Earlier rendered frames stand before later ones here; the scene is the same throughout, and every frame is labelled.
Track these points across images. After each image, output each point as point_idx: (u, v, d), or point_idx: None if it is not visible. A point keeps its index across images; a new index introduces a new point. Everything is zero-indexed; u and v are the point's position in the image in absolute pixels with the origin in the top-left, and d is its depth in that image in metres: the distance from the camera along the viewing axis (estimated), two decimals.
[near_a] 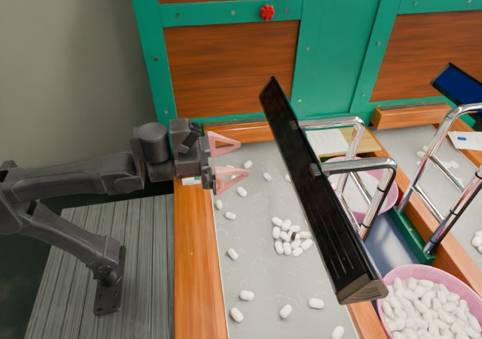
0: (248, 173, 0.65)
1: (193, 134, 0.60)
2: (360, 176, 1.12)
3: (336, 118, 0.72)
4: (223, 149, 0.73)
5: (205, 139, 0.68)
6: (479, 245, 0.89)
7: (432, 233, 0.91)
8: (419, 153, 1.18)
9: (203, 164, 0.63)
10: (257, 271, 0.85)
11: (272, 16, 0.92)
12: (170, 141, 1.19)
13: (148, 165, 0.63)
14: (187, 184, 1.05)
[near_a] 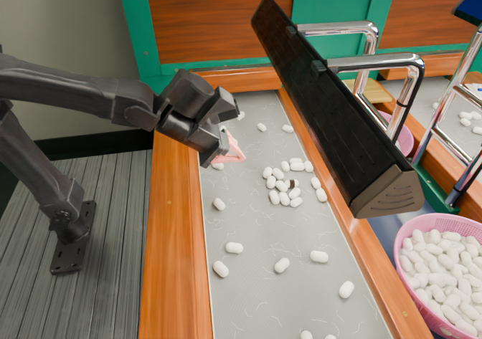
0: (244, 160, 0.69)
1: (234, 112, 0.58)
2: None
3: (344, 21, 0.58)
4: (226, 154, 0.68)
5: (225, 136, 0.63)
6: None
7: (455, 181, 0.77)
8: (435, 104, 1.04)
9: (219, 143, 0.61)
10: (247, 222, 0.70)
11: None
12: (152, 91, 1.05)
13: (170, 112, 0.57)
14: None
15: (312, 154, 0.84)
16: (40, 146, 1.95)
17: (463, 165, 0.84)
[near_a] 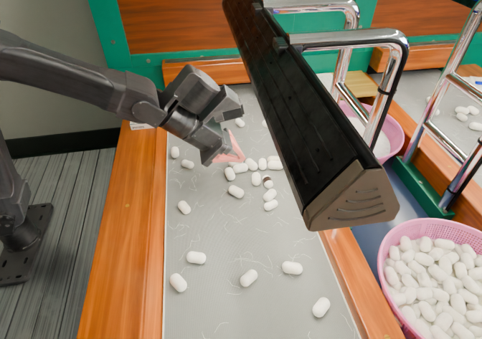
0: (244, 160, 0.69)
1: (239, 111, 0.59)
2: (356, 123, 0.90)
3: None
4: (226, 154, 0.68)
5: (227, 135, 0.63)
6: None
7: (450, 182, 0.69)
8: (429, 99, 0.96)
9: (222, 142, 0.61)
10: (214, 228, 0.63)
11: None
12: None
13: (175, 107, 0.56)
14: (137, 129, 0.83)
15: None
16: (20, 145, 1.87)
17: (459, 164, 0.77)
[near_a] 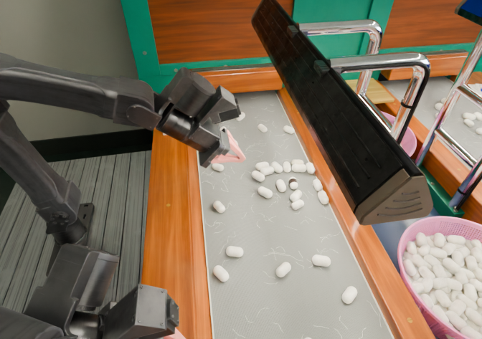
0: (244, 160, 0.69)
1: (235, 112, 0.58)
2: None
3: (347, 21, 0.56)
4: (226, 154, 0.68)
5: (225, 135, 0.63)
6: None
7: (460, 183, 0.76)
8: (437, 105, 1.03)
9: (220, 143, 0.61)
10: (248, 225, 0.69)
11: None
12: None
13: (171, 110, 0.57)
14: None
15: (313, 155, 0.83)
16: (39, 147, 1.93)
17: (468, 167, 0.83)
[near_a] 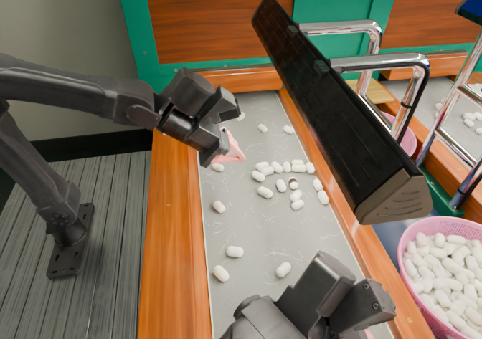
0: (244, 160, 0.69)
1: (235, 112, 0.58)
2: None
3: (347, 21, 0.56)
4: (226, 154, 0.68)
5: (225, 135, 0.63)
6: None
7: (460, 183, 0.76)
8: (437, 105, 1.03)
9: (220, 143, 0.61)
10: (248, 225, 0.69)
11: None
12: None
13: (171, 111, 0.57)
14: None
15: (313, 155, 0.83)
16: (39, 147, 1.93)
17: (468, 167, 0.83)
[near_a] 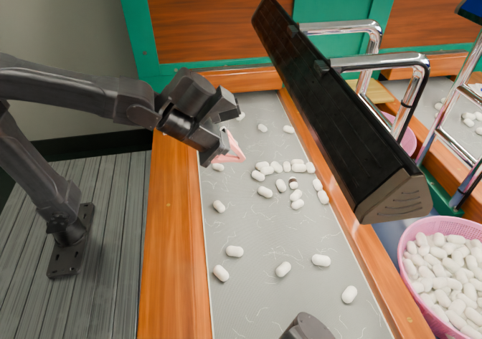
0: (244, 160, 0.69)
1: (235, 112, 0.59)
2: None
3: (347, 21, 0.57)
4: (226, 154, 0.68)
5: (225, 135, 0.63)
6: None
7: (460, 183, 0.76)
8: (437, 105, 1.03)
9: (220, 143, 0.61)
10: (248, 225, 0.69)
11: None
12: None
13: (171, 110, 0.57)
14: None
15: (313, 155, 0.83)
16: (39, 147, 1.93)
17: (468, 167, 0.83)
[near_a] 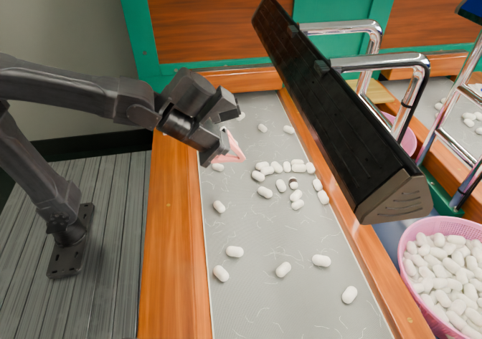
0: (244, 160, 0.69)
1: (235, 112, 0.58)
2: None
3: (347, 21, 0.56)
4: (226, 154, 0.68)
5: (225, 135, 0.63)
6: None
7: (460, 183, 0.76)
8: (437, 105, 1.03)
9: (220, 143, 0.61)
10: (248, 225, 0.69)
11: None
12: None
13: (171, 110, 0.57)
14: None
15: (313, 155, 0.83)
16: (39, 147, 1.93)
17: (468, 167, 0.83)
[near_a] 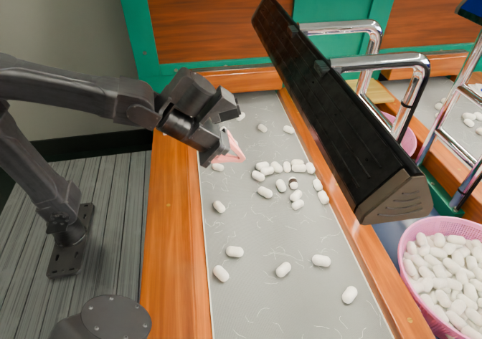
0: (244, 160, 0.69)
1: (235, 112, 0.58)
2: None
3: (347, 21, 0.56)
4: (226, 154, 0.68)
5: (225, 135, 0.63)
6: None
7: (460, 183, 0.76)
8: (437, 105, 1.03)
9: (220, 143, 0.61)
10: (248, 225, 0.69)
11: None
12: None
13: (171, 110, 0.57)
14: None
15: (313, 155, 0.83)
16: (39, 147, 1.93)
17: (468, 167, 0.83)
